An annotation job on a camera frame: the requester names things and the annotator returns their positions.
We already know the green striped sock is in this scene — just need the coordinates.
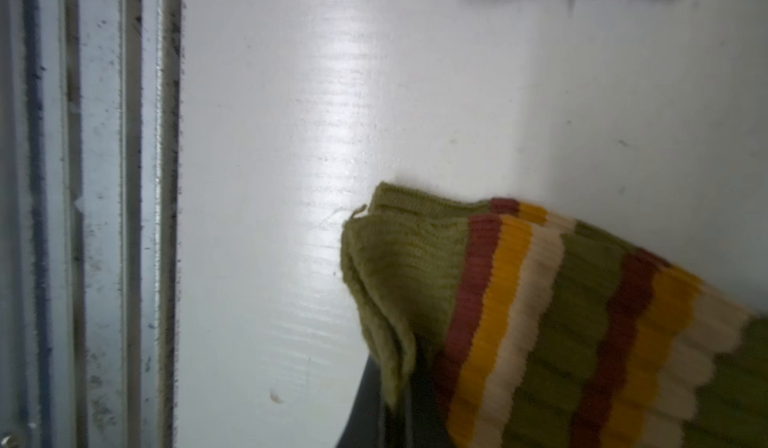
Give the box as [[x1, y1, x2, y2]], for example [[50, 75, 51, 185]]
[[340, 182, 767, 447]]

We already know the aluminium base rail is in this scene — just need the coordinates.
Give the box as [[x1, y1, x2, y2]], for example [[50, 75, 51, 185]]
[[1, 0, 182, 447]]

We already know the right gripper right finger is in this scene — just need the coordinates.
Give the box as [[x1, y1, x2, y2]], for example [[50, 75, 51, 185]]
[[403, 344, 454, 448]]

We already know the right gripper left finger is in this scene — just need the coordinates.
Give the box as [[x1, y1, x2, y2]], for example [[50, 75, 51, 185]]
[[336, 356, 384, 448]]

